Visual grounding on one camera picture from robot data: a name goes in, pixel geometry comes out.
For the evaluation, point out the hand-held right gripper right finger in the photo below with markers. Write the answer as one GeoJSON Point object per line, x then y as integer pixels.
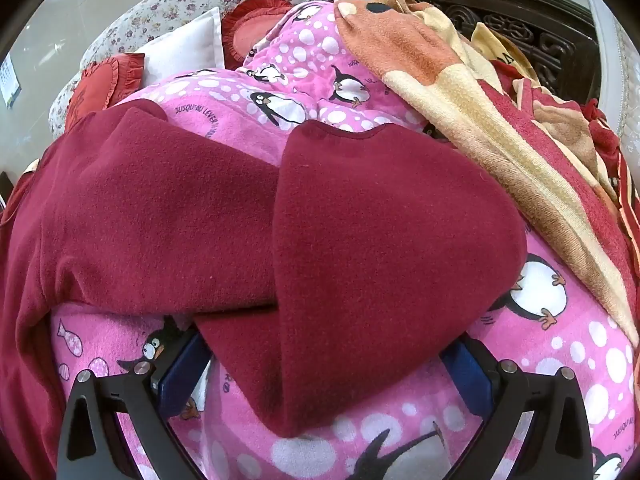
{"type": "Point", "coordinates": [467, 375]}

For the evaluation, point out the pink penguin print blanket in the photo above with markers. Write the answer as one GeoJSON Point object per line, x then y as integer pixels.
{"type": "Point", "coordinates": [280, 60]}

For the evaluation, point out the dark red fleece garment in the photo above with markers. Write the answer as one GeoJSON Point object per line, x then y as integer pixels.
{"type": "Point", "coordinates": [350, 235]}

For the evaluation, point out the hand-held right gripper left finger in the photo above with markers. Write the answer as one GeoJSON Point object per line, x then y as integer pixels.
{"type": "Point", "coordinates": [182, 371]}

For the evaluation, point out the red heart cushion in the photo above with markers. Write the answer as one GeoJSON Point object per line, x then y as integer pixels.
{"type": "Point", "coordinates": [100, 90]}

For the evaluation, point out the white pillow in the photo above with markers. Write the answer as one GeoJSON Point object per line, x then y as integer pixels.
{"type": "Point", "coordinates": [185, 50]}

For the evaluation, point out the floral sofa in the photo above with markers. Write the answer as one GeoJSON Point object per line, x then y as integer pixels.
{"type": "Point", "coordinates": [165, 0]}

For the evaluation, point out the red ruffled cushion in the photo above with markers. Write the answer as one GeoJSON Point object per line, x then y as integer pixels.
{"type": "Point", "coordinates": [245, 30]}

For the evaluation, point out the white wall calendar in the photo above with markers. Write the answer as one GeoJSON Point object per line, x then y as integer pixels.
{"type": "Point", "coordinates": [9, 82]}

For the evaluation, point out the orange cream plush blanket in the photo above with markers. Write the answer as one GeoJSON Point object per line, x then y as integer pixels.
{"type": "Point", "coordinates": [450, 90]}

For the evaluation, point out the cream floral armchair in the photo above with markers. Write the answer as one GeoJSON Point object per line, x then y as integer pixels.
{"type": "Point", "coordinates": [625, 75]}

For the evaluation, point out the dark wooden headboard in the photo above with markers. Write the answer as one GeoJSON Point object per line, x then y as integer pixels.
{"type": "Point", "coordinates": [550, 25]}

